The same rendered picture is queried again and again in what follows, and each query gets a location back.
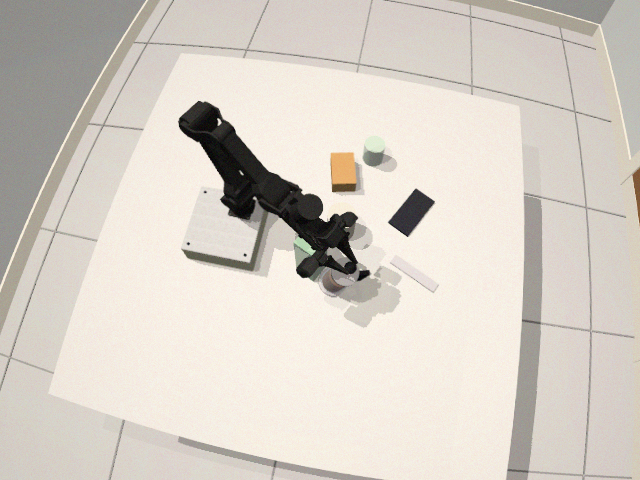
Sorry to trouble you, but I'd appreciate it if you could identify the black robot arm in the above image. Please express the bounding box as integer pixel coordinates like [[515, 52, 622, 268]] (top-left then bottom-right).
[[178, 101, 346, 250]]

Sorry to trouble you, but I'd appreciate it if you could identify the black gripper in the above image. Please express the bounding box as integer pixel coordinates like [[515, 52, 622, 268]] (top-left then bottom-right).
[[296, 211, 358, 279]]

